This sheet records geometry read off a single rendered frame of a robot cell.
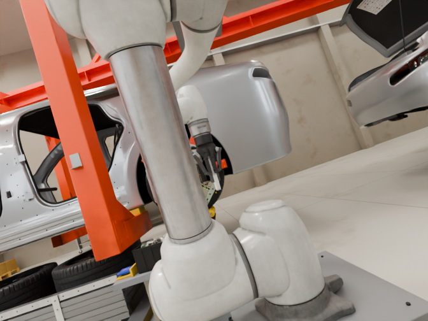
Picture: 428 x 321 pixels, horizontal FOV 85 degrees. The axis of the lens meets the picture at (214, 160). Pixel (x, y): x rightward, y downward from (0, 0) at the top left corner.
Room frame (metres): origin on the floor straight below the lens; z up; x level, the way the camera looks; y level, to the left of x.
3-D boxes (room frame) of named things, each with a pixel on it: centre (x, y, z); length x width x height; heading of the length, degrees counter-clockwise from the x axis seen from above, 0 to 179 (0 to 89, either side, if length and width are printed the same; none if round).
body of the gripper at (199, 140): (0.97, 0.02, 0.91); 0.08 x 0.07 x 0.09; 105
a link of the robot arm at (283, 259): (0.60, -0.08, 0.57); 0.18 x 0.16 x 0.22; 101
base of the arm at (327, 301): (0.61, -0.10, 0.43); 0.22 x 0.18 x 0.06; 104
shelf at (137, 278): (1.20, 0.43, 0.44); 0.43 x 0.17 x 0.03; 90
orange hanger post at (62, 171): (4.22, 2.71, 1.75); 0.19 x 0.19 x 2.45; 0
